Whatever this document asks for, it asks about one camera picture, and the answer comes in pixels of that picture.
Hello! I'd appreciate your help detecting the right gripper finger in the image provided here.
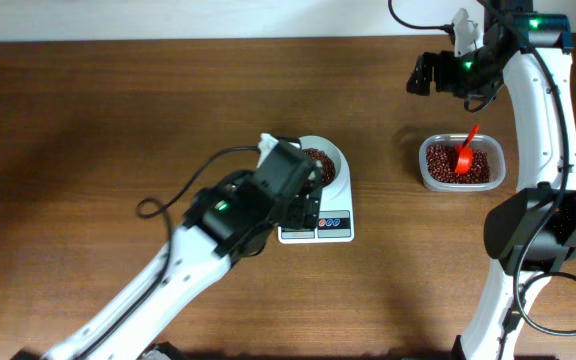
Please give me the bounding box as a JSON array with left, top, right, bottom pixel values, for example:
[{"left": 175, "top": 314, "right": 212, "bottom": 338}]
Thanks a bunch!
[
  {"left": 413, "top": 52, "right": 439, "bottom": 78},
  {"left": 405, "top": 69, "right": 432, "bottom": 96}
]

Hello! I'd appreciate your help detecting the white round bowl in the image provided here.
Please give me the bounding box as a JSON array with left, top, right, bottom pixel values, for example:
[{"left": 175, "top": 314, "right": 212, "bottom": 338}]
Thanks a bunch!
[{"left": 299, "top": 135, "right": 350, "bottom": 202}]

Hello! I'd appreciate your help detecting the clear plastic food container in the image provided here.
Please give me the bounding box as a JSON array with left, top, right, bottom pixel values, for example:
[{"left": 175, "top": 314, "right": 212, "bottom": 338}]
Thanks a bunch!
[{"left": 418, "top": 133, "right": 506, "bottom": 192}]

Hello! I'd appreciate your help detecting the orange measuring scoop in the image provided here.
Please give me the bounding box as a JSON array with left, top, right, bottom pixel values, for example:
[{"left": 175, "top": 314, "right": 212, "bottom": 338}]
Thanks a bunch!
[{"left": 454, "top": 124, "right": 480, "bottom": 175}]

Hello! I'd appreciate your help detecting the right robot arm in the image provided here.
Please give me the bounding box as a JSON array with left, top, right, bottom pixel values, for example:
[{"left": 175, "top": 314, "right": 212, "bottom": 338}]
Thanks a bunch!
[{"left": 406, "top": 1, "right": 576, "bottom": 359}]

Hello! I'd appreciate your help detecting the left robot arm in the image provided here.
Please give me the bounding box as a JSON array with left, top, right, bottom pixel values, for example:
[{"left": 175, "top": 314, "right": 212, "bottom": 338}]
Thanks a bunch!
[{"left": 15, "top": 133, "right": 321, "bottom": 360}]

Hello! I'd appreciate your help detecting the white digital kitchen scale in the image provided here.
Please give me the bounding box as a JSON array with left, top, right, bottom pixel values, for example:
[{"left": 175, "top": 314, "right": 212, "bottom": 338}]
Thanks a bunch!
[{"left": 275, "top": 149, "right": 356, "bottom": 245}]

